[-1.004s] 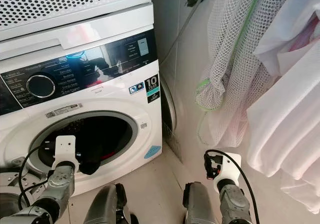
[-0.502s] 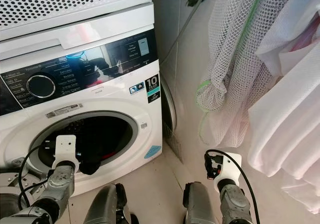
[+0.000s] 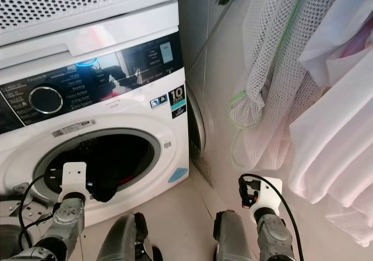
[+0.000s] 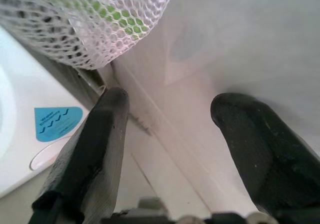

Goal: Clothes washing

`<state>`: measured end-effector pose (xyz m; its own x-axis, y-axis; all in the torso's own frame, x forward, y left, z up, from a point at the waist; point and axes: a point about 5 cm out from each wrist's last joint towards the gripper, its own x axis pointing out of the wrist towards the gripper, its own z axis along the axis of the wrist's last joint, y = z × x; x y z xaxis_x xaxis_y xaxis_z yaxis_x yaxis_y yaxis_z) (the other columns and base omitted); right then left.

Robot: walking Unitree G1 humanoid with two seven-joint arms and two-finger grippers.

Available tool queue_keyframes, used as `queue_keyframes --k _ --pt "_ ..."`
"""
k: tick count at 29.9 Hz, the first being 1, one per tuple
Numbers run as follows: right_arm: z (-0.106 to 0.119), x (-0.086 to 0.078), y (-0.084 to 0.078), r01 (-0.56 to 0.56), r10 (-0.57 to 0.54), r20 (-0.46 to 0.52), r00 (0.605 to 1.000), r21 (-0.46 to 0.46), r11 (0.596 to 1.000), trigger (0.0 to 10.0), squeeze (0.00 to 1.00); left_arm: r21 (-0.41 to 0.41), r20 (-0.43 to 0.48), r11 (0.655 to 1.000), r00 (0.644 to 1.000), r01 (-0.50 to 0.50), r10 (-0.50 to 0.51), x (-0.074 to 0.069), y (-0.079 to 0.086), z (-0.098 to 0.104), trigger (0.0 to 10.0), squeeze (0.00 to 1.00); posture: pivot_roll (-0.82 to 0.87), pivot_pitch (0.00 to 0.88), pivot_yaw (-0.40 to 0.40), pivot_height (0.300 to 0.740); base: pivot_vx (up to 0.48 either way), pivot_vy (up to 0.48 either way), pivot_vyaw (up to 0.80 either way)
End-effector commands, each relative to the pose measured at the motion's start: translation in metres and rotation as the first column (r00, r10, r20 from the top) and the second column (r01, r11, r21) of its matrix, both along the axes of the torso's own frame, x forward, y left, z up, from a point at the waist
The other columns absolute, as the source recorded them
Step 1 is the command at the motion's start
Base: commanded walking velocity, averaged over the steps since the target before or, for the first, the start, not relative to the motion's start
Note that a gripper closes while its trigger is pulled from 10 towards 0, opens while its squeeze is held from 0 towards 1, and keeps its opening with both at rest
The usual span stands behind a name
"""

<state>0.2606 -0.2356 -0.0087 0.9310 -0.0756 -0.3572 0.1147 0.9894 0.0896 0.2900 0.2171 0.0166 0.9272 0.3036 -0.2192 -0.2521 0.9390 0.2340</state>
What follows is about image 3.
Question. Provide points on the black garment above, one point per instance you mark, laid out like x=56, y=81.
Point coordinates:
x=106, y=188

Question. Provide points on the dark teal washer door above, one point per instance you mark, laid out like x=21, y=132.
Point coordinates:
x=11, y=240

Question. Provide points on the white front-load washing machine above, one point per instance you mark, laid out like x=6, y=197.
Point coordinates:
x=151, y=121

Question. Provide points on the white pink hanging clothes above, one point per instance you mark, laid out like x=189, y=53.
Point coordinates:
x=338, y=138

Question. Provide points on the silver robot right leg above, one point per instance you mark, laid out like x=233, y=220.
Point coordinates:
x=230, y=240

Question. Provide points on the light blue washer sticker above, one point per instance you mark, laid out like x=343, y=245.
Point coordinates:
x=178, y=175

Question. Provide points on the round silver control dial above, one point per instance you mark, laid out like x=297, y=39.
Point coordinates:
x=45, y=99

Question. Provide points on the white mesh laundry bag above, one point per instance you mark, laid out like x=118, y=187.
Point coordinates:
x=274, y=69

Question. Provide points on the white tumble dryer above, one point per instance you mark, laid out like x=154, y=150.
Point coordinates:
x=81, y=2

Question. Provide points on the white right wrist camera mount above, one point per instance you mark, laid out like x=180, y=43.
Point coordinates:
x=267, y=198

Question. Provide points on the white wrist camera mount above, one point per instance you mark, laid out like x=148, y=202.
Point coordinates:
x=267, y=198
x=74, y=179

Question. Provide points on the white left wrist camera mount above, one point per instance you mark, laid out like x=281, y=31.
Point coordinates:
x=74, y=179

